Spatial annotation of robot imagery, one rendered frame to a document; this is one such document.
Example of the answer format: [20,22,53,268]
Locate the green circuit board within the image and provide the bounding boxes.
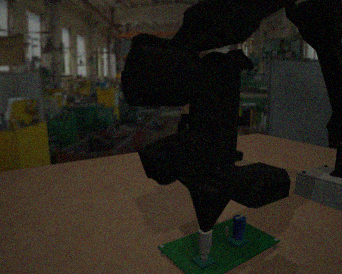
[158,215,280,274]

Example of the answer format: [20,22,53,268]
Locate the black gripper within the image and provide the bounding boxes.
[177,105,291,232]

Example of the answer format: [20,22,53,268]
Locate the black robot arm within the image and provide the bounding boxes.
[121,0,342,186]

